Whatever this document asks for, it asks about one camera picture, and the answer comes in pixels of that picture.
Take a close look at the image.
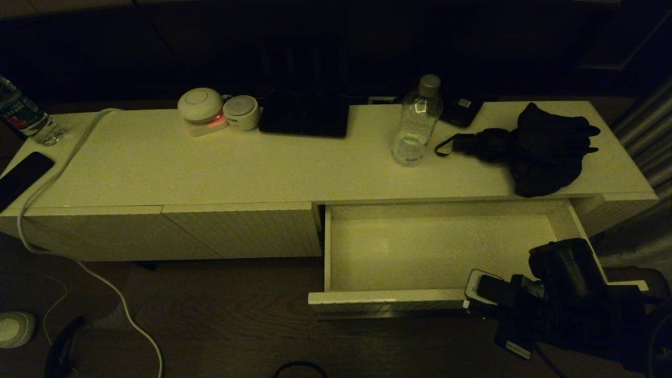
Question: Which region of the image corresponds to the water bottle with green label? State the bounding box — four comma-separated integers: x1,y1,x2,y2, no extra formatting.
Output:
0,75,66,146

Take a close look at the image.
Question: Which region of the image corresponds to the thin white cable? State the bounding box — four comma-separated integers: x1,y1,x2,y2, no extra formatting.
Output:
42,273,79,378

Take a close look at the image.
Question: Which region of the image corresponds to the small black set-top box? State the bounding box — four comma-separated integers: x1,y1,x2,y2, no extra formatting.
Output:
440,96,485,128

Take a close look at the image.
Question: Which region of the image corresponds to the thick white cable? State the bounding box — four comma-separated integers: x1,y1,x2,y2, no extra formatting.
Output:
17,108,164,378

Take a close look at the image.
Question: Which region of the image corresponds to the black coiled cable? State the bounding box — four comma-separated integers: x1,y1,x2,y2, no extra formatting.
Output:
45,315,86,378

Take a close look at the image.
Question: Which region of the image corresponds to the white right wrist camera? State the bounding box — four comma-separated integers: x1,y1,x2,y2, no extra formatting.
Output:
463,269,518,310

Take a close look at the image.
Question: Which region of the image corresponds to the small white round speaker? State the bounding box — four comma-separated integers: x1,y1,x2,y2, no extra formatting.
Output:
223,94,261,131

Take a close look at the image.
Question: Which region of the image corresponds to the white drawer with black handle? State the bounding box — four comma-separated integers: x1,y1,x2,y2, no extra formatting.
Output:
307,198,652,318

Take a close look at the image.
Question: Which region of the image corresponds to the white low cabinet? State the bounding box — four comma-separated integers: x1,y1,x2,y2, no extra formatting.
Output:
0,100,659,271

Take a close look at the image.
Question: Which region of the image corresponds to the white dome shaped device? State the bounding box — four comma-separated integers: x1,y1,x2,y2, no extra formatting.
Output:
177,87,225,124

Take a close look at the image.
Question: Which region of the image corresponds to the black umbrella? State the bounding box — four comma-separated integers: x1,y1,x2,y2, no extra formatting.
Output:
435,102,602,198

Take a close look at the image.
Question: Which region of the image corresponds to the large black box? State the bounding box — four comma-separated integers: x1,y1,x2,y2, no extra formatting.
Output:
258,92,351,138

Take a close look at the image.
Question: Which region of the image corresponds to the clear water bottle grey cap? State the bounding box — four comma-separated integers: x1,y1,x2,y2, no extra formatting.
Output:
391,74,444,167

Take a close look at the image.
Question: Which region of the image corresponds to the black cable loop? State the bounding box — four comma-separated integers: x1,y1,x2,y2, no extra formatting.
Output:
273,361,329,378

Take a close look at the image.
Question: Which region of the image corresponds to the white sneaker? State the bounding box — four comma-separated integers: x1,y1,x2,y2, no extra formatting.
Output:
0,311,37,349

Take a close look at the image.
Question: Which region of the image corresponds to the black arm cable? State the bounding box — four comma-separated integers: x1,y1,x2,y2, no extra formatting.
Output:
533,354,568,378
646,310,672,378

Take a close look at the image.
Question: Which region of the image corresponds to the black smartphone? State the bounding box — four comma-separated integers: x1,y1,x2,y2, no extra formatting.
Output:
0,151,55,212

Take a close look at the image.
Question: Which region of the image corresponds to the white flat charging base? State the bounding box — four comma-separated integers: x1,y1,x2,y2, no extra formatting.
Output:
186,114,230,138

